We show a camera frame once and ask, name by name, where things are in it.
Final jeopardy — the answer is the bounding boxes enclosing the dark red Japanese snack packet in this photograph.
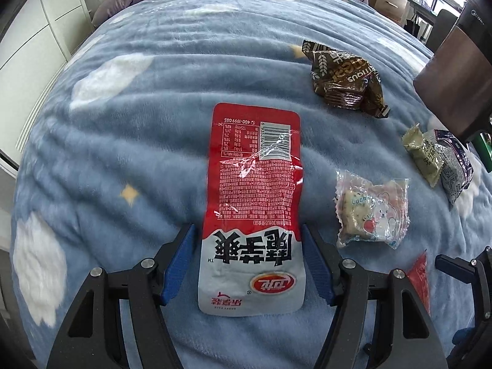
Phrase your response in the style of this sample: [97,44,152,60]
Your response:
[407,251,430,313]

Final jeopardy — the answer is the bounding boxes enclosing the blue white snack packet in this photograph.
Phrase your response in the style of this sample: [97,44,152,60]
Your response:
[434,129,474,205]

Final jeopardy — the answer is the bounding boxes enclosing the clear pink bear cookie packet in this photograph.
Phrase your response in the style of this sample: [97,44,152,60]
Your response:
[334,170,410,249]

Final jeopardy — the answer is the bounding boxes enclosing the red white konjac snack pouch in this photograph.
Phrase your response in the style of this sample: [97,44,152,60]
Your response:
[198,102,306,317]

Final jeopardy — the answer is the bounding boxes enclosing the olive green small snack packet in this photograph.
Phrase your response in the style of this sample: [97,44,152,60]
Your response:
[402,123,444,188]

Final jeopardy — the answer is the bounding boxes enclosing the green shallow box tray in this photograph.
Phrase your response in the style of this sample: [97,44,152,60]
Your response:
[472,133,492,173]

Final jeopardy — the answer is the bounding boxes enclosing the blue cloud pattern blanket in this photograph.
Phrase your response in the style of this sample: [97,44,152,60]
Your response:
[11,0,491,366]

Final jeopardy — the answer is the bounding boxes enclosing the brown crumpled snack wrapper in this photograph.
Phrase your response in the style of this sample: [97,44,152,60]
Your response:
[302,40,390,118]

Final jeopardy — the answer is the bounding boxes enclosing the dark grey chair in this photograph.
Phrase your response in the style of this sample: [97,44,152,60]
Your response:
[426,9,458,53]

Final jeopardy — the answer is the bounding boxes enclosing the white wardrobe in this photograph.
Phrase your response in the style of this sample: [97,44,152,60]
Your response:
[1,0,93,164]

